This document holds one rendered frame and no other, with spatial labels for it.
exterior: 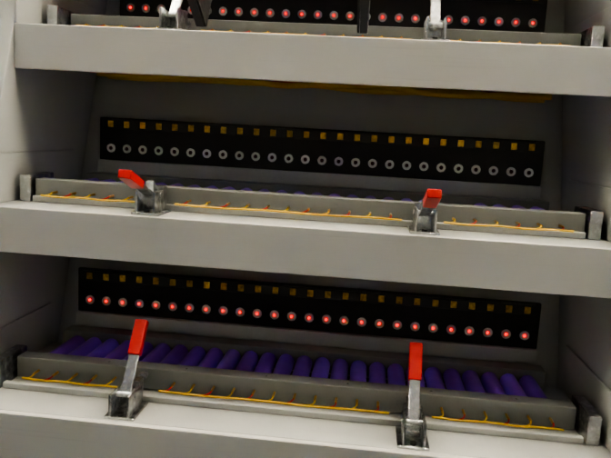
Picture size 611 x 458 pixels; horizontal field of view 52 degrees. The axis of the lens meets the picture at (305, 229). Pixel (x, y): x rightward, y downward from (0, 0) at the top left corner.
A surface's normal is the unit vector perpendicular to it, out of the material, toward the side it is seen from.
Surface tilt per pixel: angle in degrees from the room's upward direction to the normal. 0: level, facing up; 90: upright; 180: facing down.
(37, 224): 108
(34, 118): 90
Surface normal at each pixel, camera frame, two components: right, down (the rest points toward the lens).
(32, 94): 0.99, 0.07
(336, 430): 0.06, -0.99
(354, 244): -0.10, 0.15
